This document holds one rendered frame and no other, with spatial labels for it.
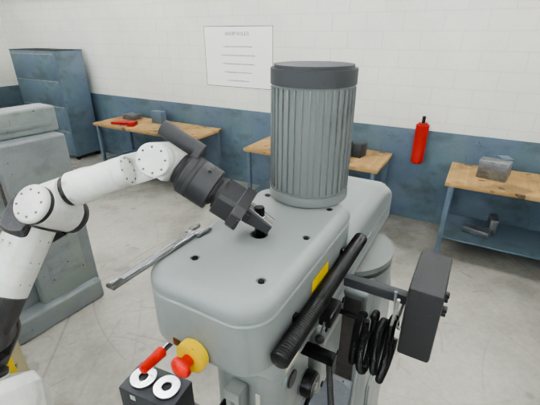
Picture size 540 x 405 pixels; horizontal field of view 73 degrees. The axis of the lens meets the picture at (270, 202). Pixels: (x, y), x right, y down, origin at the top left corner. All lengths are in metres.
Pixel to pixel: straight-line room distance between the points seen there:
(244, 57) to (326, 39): 1.27
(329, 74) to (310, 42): 4.41
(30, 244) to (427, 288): 0.87
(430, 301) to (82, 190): 0.80
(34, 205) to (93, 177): 0.12
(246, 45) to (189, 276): 5.16
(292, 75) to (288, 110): 0.07
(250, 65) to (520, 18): 3.25
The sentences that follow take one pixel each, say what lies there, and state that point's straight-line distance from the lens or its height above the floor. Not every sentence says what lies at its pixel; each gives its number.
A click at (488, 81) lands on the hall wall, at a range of 4.79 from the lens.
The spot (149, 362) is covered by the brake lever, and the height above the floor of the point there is 1.71.
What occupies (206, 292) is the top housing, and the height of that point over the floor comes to 1.89.
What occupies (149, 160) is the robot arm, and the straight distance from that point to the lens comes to 0.72.
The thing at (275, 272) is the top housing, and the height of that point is 1.89.
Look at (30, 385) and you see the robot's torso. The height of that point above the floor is 1.64.
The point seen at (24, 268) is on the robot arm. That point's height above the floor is 1.85.
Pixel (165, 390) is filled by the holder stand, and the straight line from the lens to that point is 1.44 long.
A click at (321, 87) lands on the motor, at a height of 2.17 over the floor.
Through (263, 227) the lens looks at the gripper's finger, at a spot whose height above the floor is 1.92.
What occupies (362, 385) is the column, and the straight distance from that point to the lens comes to 1.53.
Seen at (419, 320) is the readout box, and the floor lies 1.64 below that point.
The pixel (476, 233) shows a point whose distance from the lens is 4.64.
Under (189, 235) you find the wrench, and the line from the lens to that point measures 0.77.
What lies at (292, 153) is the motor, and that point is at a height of 2.02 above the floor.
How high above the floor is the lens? 2.27
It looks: 25 degrees down
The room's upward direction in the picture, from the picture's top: straight up
